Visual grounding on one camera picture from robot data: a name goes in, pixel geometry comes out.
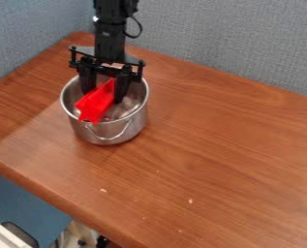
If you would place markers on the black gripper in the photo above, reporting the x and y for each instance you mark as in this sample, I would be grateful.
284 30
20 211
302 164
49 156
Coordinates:
105 59

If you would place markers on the red cross-shaped block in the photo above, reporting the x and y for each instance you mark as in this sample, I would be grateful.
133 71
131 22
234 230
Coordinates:
95 103

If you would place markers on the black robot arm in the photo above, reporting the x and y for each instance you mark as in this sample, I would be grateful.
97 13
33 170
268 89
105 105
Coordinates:
115 11

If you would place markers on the metal pot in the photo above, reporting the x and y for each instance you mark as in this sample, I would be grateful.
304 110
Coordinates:
121 123

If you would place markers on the white striped object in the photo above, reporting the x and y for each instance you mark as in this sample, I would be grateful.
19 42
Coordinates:
13 237

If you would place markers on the wooden table leg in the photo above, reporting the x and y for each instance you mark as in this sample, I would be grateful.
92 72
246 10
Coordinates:
77 236

